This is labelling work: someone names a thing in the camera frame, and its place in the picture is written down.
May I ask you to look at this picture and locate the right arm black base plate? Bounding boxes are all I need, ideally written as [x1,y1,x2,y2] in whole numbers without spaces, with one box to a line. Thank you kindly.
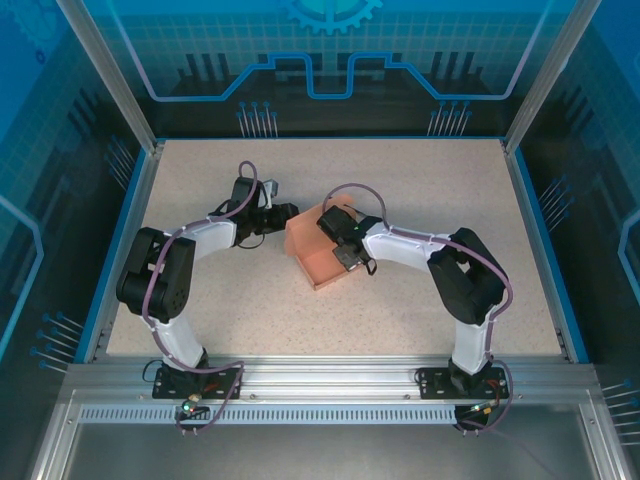
[415,367,512,401]

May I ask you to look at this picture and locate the aluminium table side rail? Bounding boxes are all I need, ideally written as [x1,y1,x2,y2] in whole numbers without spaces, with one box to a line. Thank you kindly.
[501,141,575,364]
[82,141,166,364]

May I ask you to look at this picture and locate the pink cardboard paper box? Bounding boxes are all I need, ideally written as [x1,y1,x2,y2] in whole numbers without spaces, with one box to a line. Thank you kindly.
[282,195,361,292]

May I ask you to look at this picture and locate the aluminium frame post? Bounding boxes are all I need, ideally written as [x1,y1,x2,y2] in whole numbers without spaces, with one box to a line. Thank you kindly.
[54,0,167,154]
[502,0,604,154]

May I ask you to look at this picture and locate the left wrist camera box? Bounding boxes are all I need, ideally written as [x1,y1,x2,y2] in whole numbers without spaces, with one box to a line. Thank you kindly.
[263,177,282,210]

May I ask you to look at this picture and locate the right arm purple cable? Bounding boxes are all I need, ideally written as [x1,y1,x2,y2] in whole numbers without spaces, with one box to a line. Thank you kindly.
[322,182,516,437]

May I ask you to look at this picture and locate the aluminium mounting rail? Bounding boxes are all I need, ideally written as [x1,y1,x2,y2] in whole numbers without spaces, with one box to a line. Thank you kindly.
[63,355,601,401]

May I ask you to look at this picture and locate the slotted grey cable duct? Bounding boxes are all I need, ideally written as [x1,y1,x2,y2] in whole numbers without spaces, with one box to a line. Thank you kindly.
[78,405,460,426]

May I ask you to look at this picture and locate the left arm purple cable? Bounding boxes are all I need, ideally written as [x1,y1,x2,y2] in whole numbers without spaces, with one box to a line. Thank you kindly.
[142,160,260,437]

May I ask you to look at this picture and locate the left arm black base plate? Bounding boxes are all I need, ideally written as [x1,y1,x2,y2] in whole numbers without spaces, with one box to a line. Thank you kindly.
[152,366,245,401]

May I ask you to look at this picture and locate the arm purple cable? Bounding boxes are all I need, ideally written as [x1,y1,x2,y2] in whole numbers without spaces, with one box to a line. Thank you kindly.
[322,182,516,437]
[142,160,260,437]

